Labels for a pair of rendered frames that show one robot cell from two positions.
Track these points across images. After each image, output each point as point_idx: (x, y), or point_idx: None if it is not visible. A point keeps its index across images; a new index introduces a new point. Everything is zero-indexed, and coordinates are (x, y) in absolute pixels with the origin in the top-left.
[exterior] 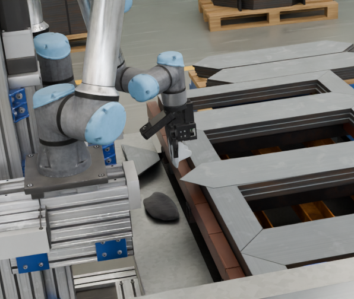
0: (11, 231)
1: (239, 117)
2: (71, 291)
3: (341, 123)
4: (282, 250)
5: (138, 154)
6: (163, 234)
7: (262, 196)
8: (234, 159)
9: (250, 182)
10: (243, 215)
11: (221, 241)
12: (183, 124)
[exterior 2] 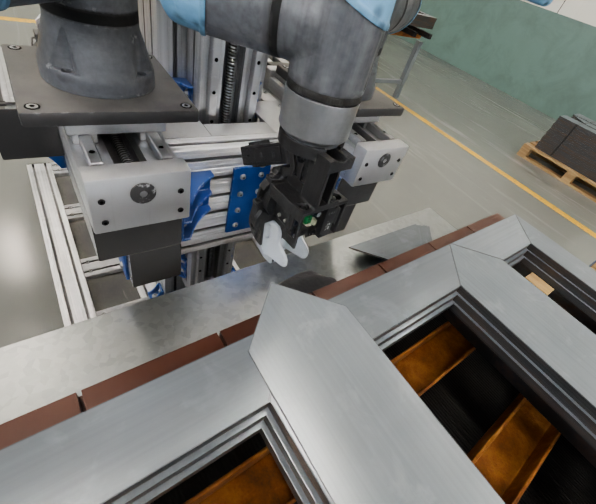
0: None
1: (545, 334)
2: (196, 264)
3: None
4: None
5: (406, 241)
6: (235, 316)
7: (286, 478)
8: (389, 365)
9: (296, 434)
10: (99, 467)
11: (34, 433)
12: (291, 193)
